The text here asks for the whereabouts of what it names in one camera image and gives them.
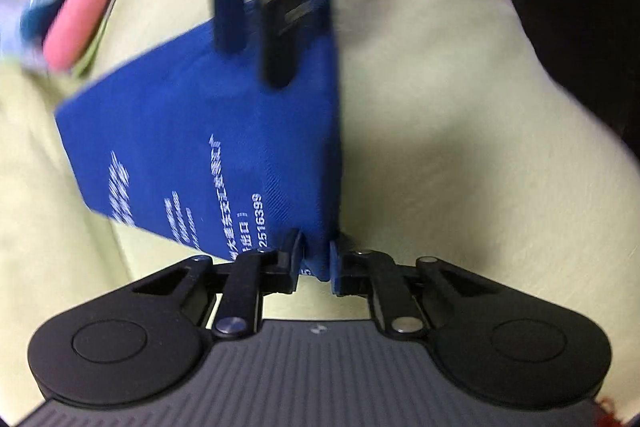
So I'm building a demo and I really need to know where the blue shopping bag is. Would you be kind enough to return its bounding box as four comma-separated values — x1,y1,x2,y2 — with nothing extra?
54,0,347,284

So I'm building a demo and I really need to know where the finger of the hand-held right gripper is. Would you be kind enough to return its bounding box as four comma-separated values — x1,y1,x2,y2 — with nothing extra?
257,0,304,90
214,0,247,56

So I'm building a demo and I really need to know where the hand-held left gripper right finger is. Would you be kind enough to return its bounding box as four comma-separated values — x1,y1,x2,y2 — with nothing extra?
329,234,502,341

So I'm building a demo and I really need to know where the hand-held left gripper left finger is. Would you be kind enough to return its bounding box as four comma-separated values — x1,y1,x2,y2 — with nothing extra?
132,231,307,341

